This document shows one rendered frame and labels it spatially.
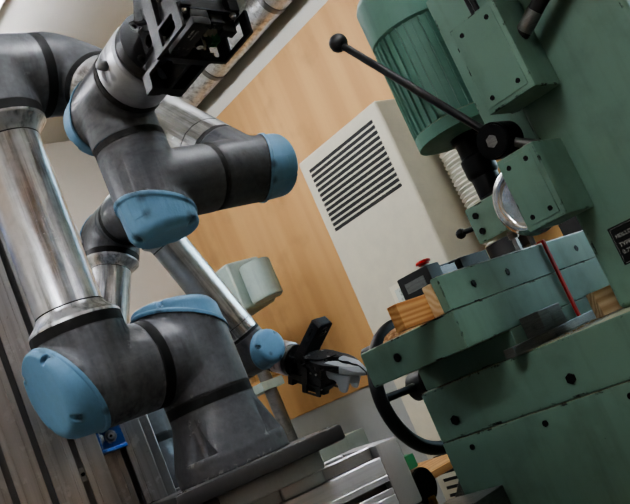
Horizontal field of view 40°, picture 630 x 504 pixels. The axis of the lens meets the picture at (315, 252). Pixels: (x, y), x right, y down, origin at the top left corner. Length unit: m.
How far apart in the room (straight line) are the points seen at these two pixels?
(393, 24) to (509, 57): 0.33
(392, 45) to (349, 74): 2.10
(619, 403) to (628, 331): 0.11
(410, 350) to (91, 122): 0.67
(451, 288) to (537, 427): 0.25
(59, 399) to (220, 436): 0.20
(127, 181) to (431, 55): 0.83
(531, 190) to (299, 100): 2.70
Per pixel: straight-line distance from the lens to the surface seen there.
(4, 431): 1.24
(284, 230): 4.15
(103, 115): 0.89
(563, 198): 1.31
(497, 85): 1.35
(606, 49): 1.36
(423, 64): 1.57
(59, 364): 1.03
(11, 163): 1.13
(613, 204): 1.37
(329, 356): 1.81
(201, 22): 0.75
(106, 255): 1.83
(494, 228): 1.56
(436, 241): 3.11
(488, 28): 1.36
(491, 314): 1.36
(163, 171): 0.87
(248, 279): 3.66
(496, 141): 1.39
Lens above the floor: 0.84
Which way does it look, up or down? 10 degrees up
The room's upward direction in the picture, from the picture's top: 23 degrees counter-clockwise
